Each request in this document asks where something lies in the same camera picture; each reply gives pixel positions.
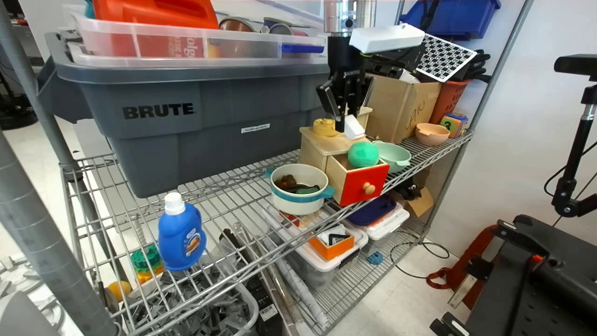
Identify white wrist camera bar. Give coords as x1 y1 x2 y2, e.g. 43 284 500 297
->
347 23 427 54

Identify yellow toy ball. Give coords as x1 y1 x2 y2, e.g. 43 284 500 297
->
104 280 134 305

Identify grey BRUTE storage tote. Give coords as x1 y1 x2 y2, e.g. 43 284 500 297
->
35 28 345 200

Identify wooden box with red drawer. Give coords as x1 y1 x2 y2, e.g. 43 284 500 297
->
298 125 392 209

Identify mint green bowl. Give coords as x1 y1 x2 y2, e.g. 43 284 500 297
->
371 140 414 176

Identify blue plastic bin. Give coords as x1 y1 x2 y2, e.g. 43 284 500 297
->
397 0 502 41

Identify metal wire shelf rack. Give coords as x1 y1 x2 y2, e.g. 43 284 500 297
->
0 0 534 336

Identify toy apple slice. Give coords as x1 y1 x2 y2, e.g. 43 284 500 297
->
343 114 368 142

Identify grey paper rolls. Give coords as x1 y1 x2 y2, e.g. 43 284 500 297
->
272 258 330 333

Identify clear plastic lidded bin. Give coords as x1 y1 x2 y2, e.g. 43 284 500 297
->
65 0 341 64

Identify brown toy food pieces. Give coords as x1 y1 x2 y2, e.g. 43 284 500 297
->
272 174 323 196

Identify black electronic device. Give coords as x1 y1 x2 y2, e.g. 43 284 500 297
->
360 43 427 81

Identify colourful toy cube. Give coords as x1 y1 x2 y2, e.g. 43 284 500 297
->
438 112 470 140

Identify black floor cable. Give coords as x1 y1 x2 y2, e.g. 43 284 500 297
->
388 235 451 280

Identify small open cardboard box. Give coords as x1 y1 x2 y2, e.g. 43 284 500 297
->
397 179 437 221

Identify blue detergent bottle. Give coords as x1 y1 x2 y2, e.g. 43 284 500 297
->
155 191 209 275

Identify clear bin with blue contents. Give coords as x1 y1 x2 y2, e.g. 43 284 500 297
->
343 193 410 243

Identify green and yellow toy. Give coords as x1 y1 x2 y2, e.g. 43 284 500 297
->
129 243 164 286

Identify brown cardboard box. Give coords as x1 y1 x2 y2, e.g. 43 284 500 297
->
366 73 442 146

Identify green plush ball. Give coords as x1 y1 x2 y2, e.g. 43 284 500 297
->
345 140 382 170

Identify yellow toy donut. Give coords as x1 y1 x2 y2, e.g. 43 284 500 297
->
312 118 340 140

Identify white pot with teal band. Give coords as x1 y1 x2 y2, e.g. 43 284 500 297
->
263 163 338 217

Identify wire basket of grey parts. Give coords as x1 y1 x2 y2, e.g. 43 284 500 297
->
118 278 259 336

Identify orange plastic container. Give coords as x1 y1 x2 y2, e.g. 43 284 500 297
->
90 0 220 30

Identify terracotta flower pot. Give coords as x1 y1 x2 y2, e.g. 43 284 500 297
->
427 77 472 125

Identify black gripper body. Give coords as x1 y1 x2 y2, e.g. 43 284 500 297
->
315 34 373 118

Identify white perforated panel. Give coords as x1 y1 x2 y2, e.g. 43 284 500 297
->
412 30 479 84

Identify black camera stand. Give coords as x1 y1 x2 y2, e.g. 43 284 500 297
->
541 53 597 219

